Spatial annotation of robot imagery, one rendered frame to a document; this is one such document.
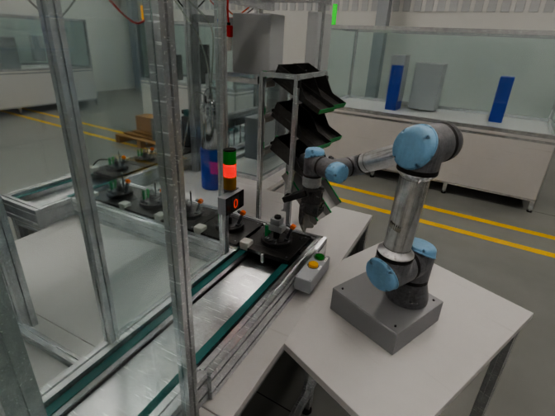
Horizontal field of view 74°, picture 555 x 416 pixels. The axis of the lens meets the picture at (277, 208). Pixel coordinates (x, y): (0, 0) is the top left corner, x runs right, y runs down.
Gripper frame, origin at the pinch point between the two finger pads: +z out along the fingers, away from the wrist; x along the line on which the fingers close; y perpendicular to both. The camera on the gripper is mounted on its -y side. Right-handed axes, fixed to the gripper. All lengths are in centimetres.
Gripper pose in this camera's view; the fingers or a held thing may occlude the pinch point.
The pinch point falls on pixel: (302, 229)
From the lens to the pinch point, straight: 156.7
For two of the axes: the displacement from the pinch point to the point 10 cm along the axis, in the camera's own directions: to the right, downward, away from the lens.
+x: 4.6, -3.5, 8.1
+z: -0.5, 9.1, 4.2
